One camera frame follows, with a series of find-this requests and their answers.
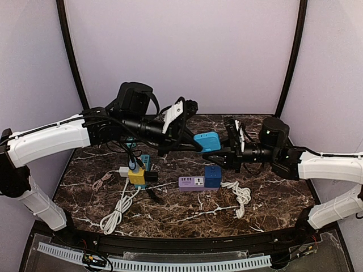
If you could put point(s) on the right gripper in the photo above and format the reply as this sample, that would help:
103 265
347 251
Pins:
235 150

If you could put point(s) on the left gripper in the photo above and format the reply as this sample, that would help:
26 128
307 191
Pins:
172 136

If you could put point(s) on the dark blue cube adapter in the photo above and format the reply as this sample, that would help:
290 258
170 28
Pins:
213 177

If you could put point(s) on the blue small charger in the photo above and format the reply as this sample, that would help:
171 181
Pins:
209 141

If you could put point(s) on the purple power strip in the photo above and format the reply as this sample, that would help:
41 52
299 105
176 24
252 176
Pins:
193 184

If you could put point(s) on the teal power strip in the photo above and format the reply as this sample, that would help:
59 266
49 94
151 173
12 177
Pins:
145 159

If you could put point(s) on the black power adapter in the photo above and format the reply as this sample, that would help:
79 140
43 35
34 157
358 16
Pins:
151 177

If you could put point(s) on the light blue USB charger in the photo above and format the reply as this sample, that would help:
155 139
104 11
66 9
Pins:
132 165

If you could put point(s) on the yellow cube plug adapter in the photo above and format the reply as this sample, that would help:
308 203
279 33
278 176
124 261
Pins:
138 177

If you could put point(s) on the white USB charger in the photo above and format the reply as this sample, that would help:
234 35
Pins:
123 171

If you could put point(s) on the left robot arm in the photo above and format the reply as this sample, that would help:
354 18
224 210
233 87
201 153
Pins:
92 127

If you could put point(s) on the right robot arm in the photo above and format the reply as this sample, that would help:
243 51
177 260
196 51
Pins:
295 163

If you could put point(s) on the teal small charger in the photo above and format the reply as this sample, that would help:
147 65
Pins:
130 143

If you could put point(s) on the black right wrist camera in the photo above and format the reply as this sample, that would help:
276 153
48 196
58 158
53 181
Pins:
274 133

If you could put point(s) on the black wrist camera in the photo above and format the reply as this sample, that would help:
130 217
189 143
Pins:
274 133
133 97

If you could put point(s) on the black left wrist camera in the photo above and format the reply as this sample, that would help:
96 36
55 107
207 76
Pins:
133 97

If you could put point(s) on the black front rail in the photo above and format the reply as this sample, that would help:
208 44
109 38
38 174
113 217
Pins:
273 242

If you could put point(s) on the black frame post right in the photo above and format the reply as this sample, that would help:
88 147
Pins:
293 57

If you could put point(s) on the black frame post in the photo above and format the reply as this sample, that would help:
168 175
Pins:
66 36
293 57

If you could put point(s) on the black frame post left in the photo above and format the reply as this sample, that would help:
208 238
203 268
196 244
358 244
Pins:
66 36

